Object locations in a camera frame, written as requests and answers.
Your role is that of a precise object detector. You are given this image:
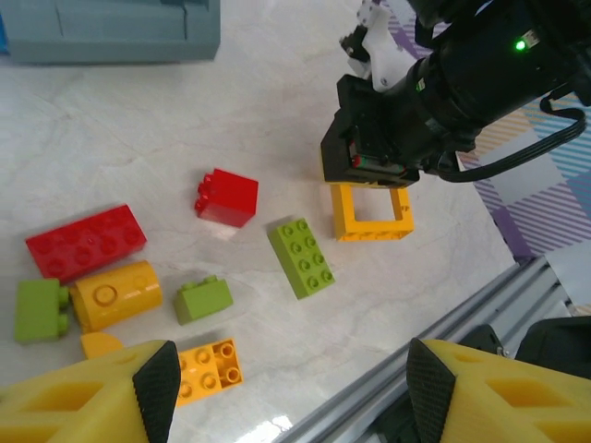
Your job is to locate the yellow frame brick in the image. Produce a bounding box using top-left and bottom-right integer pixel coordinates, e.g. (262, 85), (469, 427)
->
(330, 182), (416, 244)

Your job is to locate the gray storage bin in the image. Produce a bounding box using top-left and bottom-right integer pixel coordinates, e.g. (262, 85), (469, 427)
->
(0, 0), (222, 65)

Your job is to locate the green slope brick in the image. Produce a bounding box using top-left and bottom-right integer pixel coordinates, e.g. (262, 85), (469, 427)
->
(173, 274), (235, 327)

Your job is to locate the red tall square brick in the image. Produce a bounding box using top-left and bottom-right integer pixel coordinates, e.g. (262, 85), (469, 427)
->
(192, 168), (259, 229)

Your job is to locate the red two-by-four brick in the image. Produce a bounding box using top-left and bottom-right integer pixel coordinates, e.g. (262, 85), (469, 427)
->
(25, 204), (149, 285)

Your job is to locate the green two-by-four brick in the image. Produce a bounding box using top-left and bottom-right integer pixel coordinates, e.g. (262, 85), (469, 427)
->
(266, 217), (336, 301)

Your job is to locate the yellow rounded brick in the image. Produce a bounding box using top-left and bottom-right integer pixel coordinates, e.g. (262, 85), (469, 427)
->
(79, 330), (126, 361)

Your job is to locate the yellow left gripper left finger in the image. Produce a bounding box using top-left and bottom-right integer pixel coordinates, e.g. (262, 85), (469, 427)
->
(0, 340), (181, 443)

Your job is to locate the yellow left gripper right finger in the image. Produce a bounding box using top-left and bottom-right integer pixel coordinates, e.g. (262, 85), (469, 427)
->
(405, 337), (591, 443)

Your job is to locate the yellow cylinder brick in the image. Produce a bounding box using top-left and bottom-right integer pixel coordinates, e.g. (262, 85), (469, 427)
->
(68, 259), (165, 334)

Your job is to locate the yellow studded brick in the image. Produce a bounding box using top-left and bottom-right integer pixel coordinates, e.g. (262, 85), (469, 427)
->
(175, 337), (244, 407)

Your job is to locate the green small brick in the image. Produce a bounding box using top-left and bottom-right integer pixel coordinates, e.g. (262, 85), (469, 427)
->
(12, 278), (73, 343)

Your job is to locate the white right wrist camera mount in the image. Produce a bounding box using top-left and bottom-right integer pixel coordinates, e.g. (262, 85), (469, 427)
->
(339, 0), (419, 93)

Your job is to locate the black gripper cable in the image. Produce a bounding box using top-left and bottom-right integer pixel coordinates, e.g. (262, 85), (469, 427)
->
(436, 90), (590, 184)

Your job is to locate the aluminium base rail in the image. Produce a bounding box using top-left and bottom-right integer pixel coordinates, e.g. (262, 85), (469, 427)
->
(276, 252), (591, 443)

